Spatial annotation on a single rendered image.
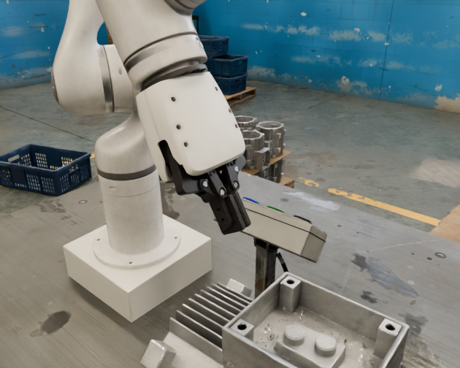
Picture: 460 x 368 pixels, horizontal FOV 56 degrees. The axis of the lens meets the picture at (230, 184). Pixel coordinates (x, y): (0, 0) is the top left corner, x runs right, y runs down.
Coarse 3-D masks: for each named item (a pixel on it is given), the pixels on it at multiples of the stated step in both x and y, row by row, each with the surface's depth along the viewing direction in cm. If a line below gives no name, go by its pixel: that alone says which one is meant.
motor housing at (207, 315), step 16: (208, 288) 46; (224, 288) 47; (192, 304) 44; (208, 304) 44; (224, 304) 44; (240, 304) 43; (176, 320) 43; (192, 320) 42; (208, 320) 42; (224, 320) 41; (176, 336) 43; (192, 336) 41; (208, 336) 41; (192, 352) 41; (208, 352) 40
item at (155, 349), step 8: (232, 280) 50; (232, 288) 49; (240, 288) 49; (248, 288) 50; (248, 296) 50; (152, 344) 41; (160, 344) 41; (152, 352) 41; (160, 352) 40; (168, 352) 40; (176, 352) 42; (144, 360) 41; (152, 360) 40; (160, 360) 40; (168, 360) 41
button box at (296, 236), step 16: (256, 208) 68; (256, 224) 67; (272, 224) 66; (288, 224) 64; (304, 224) 63; (272, 240) 65; (288, 240) 64; (304, 240) 62; (320, 240) 66; (304, 256) 63
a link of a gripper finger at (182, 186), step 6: (168, 150) 43; (168, 156) 43; (174, 162) 42; (174, 168) 43; (180, 168) 42; (174, 174) 43; (180, 174) 42; (186, 174) 43; (174, 180) 43; (180, 180) 42; (186, 180) 42; (192, 180) 43; (198, 180) 44; (180, 186) 42; (186, 186) 42; (192, 186) 43; (198, 186) 44; (180, 192) 42; (186, 192) 42; (192, 192) 43; (198, 192) 44
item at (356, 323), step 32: (288, 288) 40; (320, 288) 40; (256, 320) 39; (288, 320) 40; (320, 320) 40; (352, 320) 39; (384, 320) 36; (224, 352) 36; (256, 352) 34; (288, 352) 36; (320, 352) 35; (352, 352) 37; (384, 352) 36
